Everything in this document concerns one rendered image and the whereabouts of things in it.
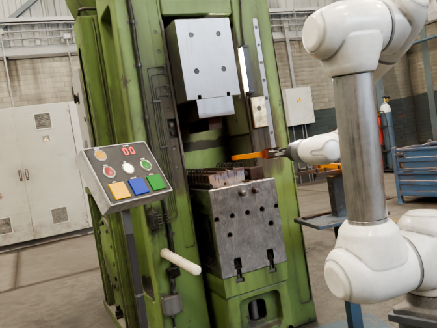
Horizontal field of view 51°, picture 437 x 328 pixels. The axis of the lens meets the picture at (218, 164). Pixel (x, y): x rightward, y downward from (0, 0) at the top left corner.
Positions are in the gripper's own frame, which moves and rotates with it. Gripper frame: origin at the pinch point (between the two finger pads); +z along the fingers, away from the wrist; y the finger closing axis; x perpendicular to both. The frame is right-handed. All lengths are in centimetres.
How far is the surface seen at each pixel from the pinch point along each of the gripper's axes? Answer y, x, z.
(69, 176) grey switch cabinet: -28, -17, 571
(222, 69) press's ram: 5, 44, 45
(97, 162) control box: -68, 7, 25
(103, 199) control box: -69, -8, 19
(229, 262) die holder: -11, -52, 37
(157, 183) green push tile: -44, -6, 27
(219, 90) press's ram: 1, 33, 44
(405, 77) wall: 749, 77, 623
